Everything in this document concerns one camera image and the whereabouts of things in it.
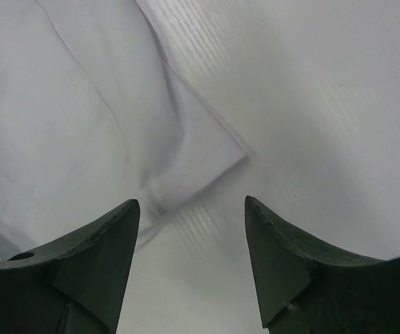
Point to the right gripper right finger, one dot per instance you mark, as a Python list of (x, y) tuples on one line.
[(306, 285)]

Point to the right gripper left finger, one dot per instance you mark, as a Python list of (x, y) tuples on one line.
[(75, 283)]

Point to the white fabric skirt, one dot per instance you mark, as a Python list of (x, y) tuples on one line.
[(90, 116)]

